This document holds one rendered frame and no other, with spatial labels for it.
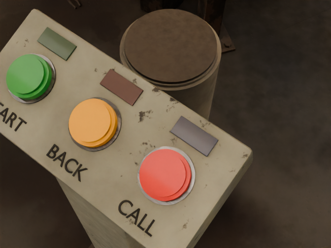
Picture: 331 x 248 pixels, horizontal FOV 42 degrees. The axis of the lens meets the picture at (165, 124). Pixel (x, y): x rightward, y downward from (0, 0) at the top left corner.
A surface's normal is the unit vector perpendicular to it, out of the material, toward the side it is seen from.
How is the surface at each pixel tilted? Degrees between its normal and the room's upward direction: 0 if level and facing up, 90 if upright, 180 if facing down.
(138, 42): 0
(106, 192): 20
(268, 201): 0
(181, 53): 0
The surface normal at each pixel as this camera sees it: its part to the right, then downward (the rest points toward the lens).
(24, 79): -0.20, -0.22
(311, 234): 0.01, -0.48
